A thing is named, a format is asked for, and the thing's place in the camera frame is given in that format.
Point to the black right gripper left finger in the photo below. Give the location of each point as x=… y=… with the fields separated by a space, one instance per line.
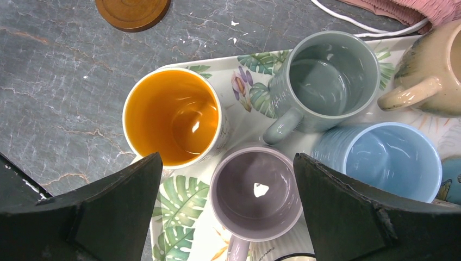
x=104 y=220

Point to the white mug black rim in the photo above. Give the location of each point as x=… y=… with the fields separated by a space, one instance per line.
x=293 y=245

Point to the white mug orange inside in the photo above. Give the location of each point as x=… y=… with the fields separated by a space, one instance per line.
x=177 y=113

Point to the brown wooden coaster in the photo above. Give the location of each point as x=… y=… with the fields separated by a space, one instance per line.
x=132 y=15

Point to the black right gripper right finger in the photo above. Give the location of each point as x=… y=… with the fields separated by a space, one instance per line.
x=350 y=220

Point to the floral leaf print tray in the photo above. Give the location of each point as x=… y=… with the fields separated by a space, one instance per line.
x=183 y=226

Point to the light blue ceramic mug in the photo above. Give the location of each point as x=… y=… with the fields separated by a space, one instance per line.
x=392 y=156

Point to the blue butterfly mug orange inside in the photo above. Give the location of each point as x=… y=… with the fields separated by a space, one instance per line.
x=449 y=190

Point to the lilac ceramic mug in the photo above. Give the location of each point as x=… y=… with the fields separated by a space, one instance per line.
x=254 y=195

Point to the pink folded cloth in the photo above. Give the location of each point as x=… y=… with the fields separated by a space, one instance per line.
x=410 y=12

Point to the beige ceramic mug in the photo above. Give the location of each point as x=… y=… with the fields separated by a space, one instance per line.
x=427 y=77

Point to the grey green ceramic mug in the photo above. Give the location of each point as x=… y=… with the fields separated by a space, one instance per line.
x=326 y=79

